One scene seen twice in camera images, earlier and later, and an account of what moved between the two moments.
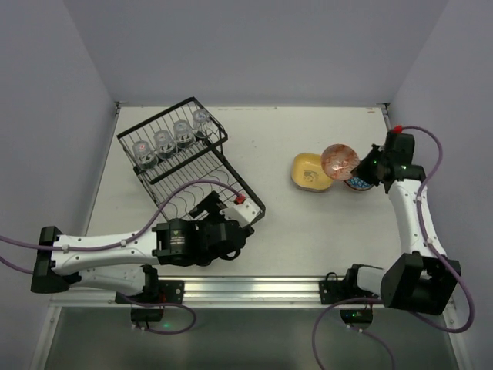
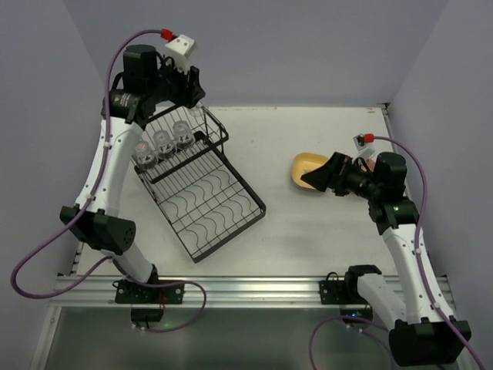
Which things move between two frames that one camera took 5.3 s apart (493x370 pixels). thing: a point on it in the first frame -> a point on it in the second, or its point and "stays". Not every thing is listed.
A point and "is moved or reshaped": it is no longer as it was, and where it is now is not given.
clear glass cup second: (165, 147) stays
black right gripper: (368, 166) -> (340, 177)
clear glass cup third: (184, 136) stays
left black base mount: (156, 292) stays
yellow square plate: (306, 171) stays
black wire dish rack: (177, 157) stays
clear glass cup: (202, 124) is moved or reshaped
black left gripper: (210, 210) -> (189, 89)
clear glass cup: (144, 155) stays
